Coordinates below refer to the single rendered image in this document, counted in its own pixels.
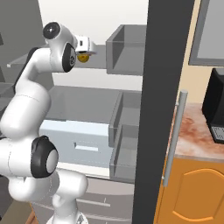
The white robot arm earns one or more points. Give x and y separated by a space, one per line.
26 113

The dark grey fridge door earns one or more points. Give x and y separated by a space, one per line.
162 87

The wide grey fridge shelf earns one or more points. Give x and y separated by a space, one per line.
84 105

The black coffee machine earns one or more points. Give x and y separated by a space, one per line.
215 102

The pale blue fridge drawer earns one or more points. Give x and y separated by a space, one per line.
84 137

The grey freezer drawer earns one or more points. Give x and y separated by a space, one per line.
110 201

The grey open fridge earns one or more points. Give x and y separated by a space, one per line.
96 14

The yellow lemon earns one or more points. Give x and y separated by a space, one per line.
83 58

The grey wall cupboard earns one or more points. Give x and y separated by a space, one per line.
211 29

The large grey door bin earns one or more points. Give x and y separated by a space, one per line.
128 55

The orange cupboard door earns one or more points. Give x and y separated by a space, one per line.
195 192

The grey glass fridge shelf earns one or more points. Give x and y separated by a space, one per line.
97 59

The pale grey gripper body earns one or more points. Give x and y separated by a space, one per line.
92 47

